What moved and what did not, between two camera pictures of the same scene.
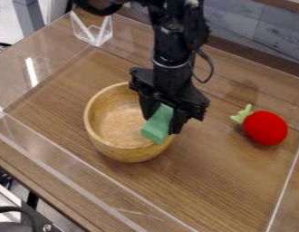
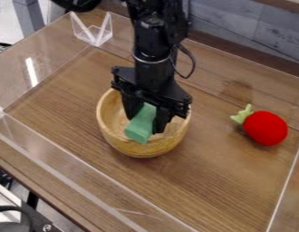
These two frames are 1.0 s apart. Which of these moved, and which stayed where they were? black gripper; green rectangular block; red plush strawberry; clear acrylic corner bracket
Moved: green rectangular block; black gripper
Stayed: red plush strawberry; clear acrylic corner bracket
